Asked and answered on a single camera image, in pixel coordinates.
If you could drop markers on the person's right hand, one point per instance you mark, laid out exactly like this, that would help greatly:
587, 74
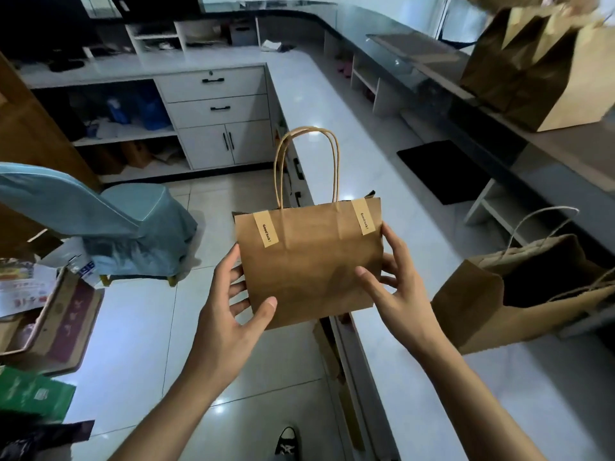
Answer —
408, 312

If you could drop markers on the person's left hand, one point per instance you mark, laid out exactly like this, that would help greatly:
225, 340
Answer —
226, 345

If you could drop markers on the brown paper bag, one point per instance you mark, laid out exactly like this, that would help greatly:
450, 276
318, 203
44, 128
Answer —
307, 269
485, 67
471, 307
577, 86

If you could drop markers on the single tan tape strip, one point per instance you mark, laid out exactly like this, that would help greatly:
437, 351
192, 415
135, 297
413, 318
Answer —
364, 216
265, 228

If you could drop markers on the person's right forearm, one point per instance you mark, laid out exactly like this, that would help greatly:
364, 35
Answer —
476, 408

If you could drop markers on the person's right shoe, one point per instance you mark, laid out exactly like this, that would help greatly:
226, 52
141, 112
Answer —
288, 443

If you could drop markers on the white support panel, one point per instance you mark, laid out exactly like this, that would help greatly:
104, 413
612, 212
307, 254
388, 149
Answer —
490, 211

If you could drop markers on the black floor mat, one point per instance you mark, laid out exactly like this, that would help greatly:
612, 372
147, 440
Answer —
442, 173

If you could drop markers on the open cardboard box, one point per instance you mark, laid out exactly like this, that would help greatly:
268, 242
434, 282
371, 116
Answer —
67, 321

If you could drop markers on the teal fabric covered chair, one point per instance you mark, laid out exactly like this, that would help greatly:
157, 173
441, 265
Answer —
115, 216

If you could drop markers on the green packet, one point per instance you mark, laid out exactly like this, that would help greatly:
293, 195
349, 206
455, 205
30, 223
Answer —
34, 393

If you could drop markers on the dark cloth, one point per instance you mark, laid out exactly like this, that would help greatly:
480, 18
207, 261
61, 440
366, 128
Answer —
38, 439

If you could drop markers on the grey drawer cabinet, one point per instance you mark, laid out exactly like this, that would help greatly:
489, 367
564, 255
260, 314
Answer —
216, 115

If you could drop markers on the white storage shelf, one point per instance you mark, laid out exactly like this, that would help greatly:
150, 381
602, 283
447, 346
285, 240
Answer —
115, 134

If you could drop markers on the brown wooden panel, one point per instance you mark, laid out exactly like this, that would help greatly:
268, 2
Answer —
29, 139

